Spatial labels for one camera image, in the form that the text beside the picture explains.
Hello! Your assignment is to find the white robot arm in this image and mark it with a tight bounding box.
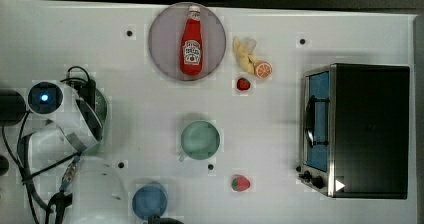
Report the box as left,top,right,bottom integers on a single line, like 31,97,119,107
20,80,128,224

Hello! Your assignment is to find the small red strawberry toy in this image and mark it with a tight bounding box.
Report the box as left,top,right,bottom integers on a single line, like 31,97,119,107
236,78,251,91

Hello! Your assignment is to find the green cup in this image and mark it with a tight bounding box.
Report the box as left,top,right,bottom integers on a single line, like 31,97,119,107
179,120,222,162

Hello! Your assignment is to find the red ketchup bottle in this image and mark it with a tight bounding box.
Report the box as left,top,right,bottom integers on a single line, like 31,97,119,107
180,5,203,76

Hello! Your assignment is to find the orange slice toy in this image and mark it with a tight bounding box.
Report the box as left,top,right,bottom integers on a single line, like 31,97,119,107
254,62,273,79

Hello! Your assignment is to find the yellow banana toy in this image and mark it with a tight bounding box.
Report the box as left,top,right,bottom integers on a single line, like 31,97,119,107
233,36,258,74

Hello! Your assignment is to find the grey plate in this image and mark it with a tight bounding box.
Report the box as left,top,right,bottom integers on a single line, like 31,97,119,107
148,3,226,81

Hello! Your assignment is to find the large red strawberry toy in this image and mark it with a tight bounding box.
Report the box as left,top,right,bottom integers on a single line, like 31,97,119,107
231,175,251,192

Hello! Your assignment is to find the blue cup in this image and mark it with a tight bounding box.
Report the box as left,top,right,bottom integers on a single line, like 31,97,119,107
132,182,168,220

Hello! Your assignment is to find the black toaster oven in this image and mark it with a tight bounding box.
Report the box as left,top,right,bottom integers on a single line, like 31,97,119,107
296,63,410,199

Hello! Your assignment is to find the black cylinder upper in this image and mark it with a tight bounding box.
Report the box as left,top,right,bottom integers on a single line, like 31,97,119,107
0,90,26,126

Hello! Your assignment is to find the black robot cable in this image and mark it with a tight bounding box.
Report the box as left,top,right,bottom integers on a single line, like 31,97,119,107
0,65,98,224

